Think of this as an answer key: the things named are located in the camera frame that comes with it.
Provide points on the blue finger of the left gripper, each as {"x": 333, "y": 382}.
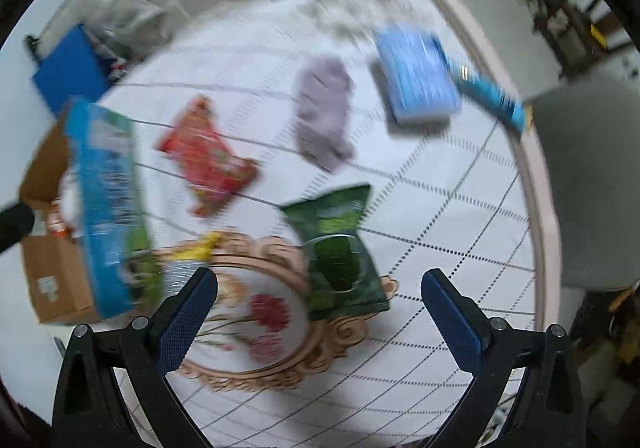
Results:
{"x": 16, "y": 223}

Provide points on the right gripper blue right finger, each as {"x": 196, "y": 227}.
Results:
{"x": 485, "y": 348}

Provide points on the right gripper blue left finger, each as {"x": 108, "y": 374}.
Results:
{"x": 153, "y": 347}

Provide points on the cardboard box with blue outside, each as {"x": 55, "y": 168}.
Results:
{"x": 89, "y": 256}

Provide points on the silver yellow scrubbing sponge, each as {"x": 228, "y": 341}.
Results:
{"x": 179, "y": 262}

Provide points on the green snack packet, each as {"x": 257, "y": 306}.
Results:
{"x": 342, "y": 276}

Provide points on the red snack packet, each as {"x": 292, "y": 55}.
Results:
{"x": 214, "y": 173}

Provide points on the blue tube packet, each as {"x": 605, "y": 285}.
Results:
{"x": 486, "y": 92}

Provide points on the light blue tissue pack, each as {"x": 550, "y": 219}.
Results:
{"x": 416, "y": 73}

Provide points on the blue folded mat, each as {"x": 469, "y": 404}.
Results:
{"x": 73, "y": 69}

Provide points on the grey chair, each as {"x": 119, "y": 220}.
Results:
{"x": 589, "y": 134}

